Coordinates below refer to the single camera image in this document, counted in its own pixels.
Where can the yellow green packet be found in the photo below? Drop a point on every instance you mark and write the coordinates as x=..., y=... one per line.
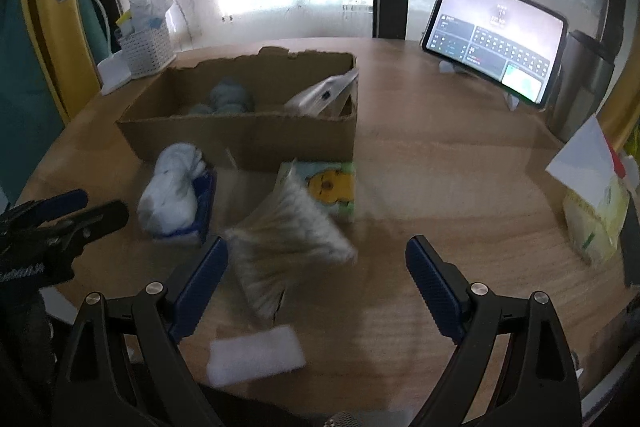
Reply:
x=595, y=222

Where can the clear plastic packet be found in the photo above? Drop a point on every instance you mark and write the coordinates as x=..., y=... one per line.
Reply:
x=320, y=99

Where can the yellow cartoon tissue pack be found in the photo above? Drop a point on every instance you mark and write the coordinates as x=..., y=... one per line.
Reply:
x=330, y=187

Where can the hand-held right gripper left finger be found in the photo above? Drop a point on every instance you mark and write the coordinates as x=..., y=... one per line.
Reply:
x=200, y=287

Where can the cotton swab bag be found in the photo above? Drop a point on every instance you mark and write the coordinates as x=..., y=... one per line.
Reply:
x=285, y=237

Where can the tablet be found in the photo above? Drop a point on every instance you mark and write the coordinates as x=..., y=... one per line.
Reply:
x=495, y=37

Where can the crumpled white wrappers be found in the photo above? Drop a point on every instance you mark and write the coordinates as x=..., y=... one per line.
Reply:
x=147, y=7

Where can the grey socks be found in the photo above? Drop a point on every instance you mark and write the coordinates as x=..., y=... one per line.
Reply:
x=227, y=94

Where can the white tablet stand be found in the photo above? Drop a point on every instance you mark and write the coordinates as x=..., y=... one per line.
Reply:
x=514, y=102

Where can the white socks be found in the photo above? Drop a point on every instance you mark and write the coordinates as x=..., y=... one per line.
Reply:
x=167, y=202

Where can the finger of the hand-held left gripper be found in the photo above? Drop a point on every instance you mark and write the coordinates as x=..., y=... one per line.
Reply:
x=105, y=214
x=65, y=201

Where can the white desk lamp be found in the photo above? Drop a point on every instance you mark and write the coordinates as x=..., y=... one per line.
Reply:
x=115, y=72

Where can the white perforated basket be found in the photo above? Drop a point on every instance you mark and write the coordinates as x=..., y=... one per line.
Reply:
x=147, y=52

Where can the white cotton pad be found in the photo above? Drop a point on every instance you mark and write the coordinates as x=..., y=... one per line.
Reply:
x=255, y=357

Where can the yellow item in basket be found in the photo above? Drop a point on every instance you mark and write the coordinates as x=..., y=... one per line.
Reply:
x=125, y=18

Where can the cardboard box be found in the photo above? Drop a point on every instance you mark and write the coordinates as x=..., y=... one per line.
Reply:
x=240, y=142

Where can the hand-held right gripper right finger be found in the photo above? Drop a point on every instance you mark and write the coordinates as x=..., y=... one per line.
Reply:
x=435, y=287

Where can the steel tumbler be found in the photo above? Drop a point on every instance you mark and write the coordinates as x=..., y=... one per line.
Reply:
x=575, y=92

